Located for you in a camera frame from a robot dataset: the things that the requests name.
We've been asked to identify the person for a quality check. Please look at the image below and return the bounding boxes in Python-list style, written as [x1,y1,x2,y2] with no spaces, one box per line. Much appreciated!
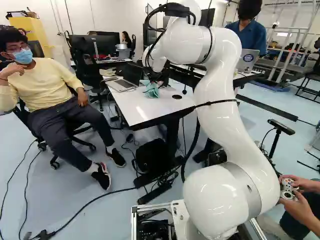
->
[223,0,268,59]
[0,27,127,191]

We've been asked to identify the black mesh office chair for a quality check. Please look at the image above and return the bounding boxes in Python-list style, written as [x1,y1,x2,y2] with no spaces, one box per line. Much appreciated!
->
[71,44,107,112]

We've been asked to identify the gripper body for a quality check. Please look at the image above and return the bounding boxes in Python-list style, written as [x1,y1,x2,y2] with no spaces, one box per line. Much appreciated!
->
[148,70,164,83]

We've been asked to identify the black bag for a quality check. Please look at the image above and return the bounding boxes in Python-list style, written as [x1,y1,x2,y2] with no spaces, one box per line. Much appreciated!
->
[134,138,176,175]

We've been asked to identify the green towel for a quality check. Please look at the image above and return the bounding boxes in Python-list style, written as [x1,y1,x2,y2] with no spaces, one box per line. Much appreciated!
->
[139,79,161,100]

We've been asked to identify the white game controller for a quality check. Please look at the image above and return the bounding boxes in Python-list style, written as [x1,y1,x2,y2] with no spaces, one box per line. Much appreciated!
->
[278,175,302,202]

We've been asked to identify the large black monitor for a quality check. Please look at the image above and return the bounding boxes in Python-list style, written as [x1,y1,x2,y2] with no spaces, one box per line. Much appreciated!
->
[198,7,216,27]

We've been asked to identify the person's right hand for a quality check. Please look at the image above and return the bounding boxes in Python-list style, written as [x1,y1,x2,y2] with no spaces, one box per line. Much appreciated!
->
[278,174,316,193]

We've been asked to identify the person's left hand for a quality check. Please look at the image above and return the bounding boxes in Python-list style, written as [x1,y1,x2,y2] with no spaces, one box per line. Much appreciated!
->
[278,192,316,226]

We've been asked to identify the white table with black legs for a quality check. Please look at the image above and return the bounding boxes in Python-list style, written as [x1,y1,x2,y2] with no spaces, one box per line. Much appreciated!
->
[103,71,199,205]

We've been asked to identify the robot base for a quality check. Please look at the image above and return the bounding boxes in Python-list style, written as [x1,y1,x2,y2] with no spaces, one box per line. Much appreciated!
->
[131,199,266,240]

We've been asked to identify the small black monitor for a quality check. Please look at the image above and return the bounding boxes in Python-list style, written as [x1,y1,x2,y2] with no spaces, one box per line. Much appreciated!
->
[142,23,167,48]

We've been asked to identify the black camera bar on stand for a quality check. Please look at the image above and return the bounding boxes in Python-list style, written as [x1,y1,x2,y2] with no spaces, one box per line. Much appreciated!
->
[266,118,296,161]

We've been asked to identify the black monitor on silver stand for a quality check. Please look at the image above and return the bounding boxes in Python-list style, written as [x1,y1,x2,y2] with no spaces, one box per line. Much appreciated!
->
[68,33,118,62]

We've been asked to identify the open dark laptop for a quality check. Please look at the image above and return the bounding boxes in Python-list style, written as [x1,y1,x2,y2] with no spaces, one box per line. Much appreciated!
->
[106,62,144,93]

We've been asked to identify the silver laptop with round sticker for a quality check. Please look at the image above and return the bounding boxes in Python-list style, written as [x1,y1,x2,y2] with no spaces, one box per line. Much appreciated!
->
[235,48,261,74]

